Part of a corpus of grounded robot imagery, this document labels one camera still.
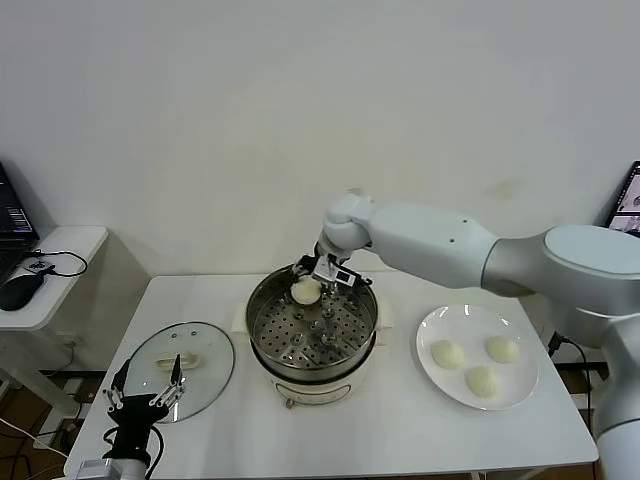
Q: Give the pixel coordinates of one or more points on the cream electric cooking pot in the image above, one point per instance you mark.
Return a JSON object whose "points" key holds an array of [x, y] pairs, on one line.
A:
{"points": [[310, 387]]}

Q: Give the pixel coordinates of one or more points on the round glass pot lid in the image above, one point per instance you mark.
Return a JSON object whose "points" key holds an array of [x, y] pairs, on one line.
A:
{"points": [[210, 345]]}

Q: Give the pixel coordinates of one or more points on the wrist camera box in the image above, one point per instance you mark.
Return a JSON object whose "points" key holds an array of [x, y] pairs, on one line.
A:
{"points": [[345, 276], [100, 470]]}

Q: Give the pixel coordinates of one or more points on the white round plate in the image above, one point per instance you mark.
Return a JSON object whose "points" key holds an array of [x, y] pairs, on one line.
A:
{"points": [[515, 390]]}

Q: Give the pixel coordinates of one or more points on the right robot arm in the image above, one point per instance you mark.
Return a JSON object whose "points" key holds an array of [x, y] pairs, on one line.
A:
{"points": [[425, 235]]}

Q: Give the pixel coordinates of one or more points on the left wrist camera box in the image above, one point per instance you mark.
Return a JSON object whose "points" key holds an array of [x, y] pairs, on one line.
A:
{"points": [[100, 470]]}

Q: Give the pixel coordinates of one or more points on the white floor power strip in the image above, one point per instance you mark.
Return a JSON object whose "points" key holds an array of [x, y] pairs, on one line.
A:
{"points": [[70, 427]]}

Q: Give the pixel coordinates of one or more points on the white steamed baozi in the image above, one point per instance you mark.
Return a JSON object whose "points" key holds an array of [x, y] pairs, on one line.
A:
{"points": [[305, 292], [482, 382], [447, 354], [502, 349]]}

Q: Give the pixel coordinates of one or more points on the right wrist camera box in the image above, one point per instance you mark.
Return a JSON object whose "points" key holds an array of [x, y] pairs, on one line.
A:
{"points": [[345, 276]]}

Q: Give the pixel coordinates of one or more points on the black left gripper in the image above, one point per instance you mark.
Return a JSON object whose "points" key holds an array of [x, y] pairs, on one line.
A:
{"points": [[135, 420]]}

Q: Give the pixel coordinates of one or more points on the black computer mouse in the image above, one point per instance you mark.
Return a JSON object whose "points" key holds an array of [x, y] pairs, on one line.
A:
{"points": [[20, 292]]}

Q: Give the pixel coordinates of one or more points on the white side table rounded corners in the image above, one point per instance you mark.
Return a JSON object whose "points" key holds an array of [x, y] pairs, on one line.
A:
{"points": [[75, 240]]}

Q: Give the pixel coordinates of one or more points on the grey laptop with light screen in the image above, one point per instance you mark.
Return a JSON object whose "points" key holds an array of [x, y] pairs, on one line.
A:
{"points": [[627, 200]]}

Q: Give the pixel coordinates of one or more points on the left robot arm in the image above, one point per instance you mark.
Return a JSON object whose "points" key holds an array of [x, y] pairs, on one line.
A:
{"points": [[135, 467]]}

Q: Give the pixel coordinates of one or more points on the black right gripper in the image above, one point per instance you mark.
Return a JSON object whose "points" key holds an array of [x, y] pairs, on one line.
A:
{"points": [[314, 264]]}

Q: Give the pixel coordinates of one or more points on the stainless steel steamer basket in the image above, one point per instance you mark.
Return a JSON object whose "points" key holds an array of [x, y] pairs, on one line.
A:
{"points": [[300, 345]]}

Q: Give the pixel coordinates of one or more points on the black laptop with dark screen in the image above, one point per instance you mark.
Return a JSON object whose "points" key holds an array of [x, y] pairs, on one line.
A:
{"points": [[12, 220]]}

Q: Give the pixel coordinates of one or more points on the small device with QR code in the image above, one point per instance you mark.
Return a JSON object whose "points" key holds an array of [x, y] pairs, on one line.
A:
{"points": [[36, 266]]}

